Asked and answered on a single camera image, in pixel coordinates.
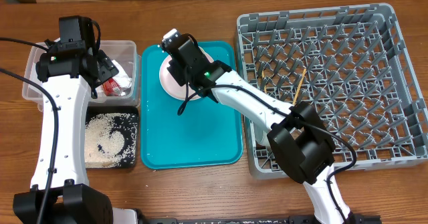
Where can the white tissue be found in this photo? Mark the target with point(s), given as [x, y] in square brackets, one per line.
[122, 78]

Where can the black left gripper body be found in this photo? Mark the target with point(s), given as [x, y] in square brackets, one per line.
[108, 69]

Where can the black food waste tray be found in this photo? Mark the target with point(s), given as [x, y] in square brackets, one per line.
[112, 137]

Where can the pink plate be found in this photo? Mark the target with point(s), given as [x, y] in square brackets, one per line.
[168, 83]

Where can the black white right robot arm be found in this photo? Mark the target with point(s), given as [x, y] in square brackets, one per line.
[302, 146]

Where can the clear plastic waste bin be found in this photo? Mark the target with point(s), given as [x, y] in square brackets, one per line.
[123, 54]

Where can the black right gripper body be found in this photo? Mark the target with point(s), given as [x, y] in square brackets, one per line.
[181, 69]

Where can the teal serving tray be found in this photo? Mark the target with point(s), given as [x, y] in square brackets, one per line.
[205, 134]

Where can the white cooked rice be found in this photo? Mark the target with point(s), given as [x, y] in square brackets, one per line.
[107, 140]

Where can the red snack wrapper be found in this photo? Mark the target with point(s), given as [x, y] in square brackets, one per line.
[111, 88]

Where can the grey bowl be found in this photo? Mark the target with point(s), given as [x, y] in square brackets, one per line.
[261, 130]

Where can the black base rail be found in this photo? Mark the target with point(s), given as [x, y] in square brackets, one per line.
[294, 219]

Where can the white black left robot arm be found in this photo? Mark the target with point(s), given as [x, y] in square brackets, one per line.
[69, 74]

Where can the wooden chopstick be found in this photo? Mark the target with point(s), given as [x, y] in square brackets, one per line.
[263, 82]
[299, 86]

